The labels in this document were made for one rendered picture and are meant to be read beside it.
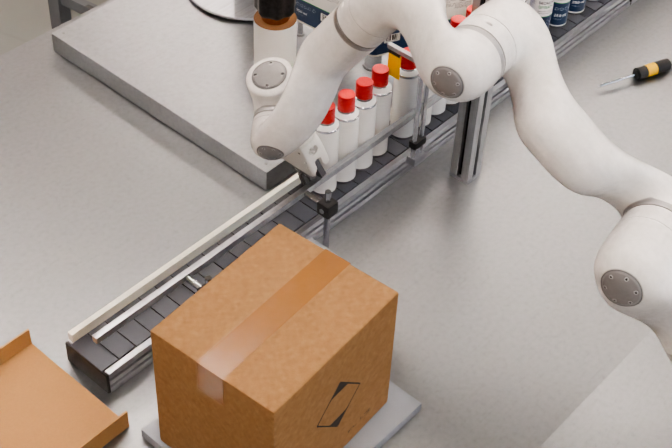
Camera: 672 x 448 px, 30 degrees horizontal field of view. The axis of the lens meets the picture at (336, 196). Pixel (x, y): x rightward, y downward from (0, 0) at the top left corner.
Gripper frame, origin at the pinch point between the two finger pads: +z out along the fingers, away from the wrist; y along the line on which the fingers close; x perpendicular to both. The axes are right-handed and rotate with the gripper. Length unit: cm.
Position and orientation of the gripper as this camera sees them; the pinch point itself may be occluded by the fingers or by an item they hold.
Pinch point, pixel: (308, 175)
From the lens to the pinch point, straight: 238.3
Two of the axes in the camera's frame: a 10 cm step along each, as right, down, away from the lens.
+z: 1.9, 5.2, 8.3
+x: -6.4, 7.1, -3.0
